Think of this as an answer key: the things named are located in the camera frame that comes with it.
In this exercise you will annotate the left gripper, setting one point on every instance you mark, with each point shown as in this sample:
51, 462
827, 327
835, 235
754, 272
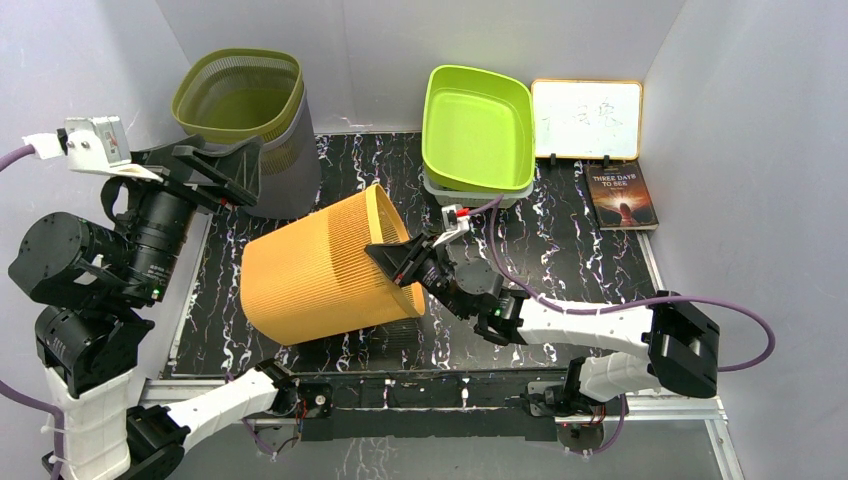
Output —
234, 167

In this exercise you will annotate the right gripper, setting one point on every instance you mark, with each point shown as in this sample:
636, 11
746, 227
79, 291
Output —
393, 258

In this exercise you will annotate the olive green slatted basket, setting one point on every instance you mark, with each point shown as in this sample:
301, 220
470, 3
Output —
237, 93

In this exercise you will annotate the orange slatted plastic basket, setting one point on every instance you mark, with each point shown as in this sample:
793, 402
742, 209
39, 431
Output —
313, 279

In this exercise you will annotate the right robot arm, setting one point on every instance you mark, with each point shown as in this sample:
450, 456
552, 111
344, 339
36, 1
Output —
667, 343

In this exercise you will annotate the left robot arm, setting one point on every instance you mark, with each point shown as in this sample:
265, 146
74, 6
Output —
92, 281

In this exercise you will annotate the grey slatted plastic basket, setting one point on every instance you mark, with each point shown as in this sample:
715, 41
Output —
291, 171

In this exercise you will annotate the white perforated plastic tray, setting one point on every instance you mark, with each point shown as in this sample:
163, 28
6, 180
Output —
445, 196

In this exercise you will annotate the lime green plastic tub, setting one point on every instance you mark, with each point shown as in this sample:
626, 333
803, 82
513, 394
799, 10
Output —
477, 130

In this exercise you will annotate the dark paperback book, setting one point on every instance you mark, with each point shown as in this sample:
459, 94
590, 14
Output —
620, 197

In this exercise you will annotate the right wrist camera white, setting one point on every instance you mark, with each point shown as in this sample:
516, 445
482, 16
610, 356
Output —
455, 221

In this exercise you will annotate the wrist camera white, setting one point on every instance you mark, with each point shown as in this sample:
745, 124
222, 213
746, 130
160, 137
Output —
92, 145
455, 221

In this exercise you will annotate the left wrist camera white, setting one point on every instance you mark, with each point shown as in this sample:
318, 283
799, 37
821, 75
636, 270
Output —
92, 145

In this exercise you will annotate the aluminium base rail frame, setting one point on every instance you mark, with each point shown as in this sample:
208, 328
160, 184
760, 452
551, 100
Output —
489, 403

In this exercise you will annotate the small whiteboard orange frame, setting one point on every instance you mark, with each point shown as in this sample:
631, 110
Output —
587, 120

